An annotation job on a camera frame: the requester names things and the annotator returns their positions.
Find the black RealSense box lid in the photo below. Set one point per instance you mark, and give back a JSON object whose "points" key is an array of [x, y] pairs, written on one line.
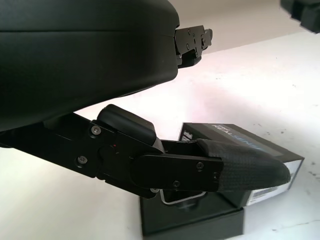
{"points": [[250, 135]]}

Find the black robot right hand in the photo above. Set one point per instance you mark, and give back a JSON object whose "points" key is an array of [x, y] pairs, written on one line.
{"points": [[305, 15]]}

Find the black camera box base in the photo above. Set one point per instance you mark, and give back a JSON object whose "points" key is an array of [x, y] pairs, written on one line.
{"points": [[200, 220]]}

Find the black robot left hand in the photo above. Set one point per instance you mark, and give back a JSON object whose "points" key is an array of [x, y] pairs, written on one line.
{"points": [[75, 62]]}

